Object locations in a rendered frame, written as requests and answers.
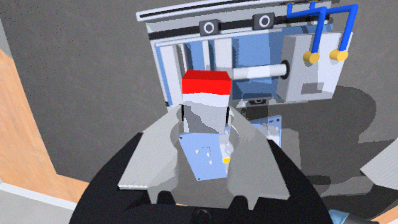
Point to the white flat bar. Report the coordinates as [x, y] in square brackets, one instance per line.
[206, 54]

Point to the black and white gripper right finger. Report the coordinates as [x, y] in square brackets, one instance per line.
[260, 170]

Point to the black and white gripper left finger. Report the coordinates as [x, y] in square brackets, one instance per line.
[135, 175]

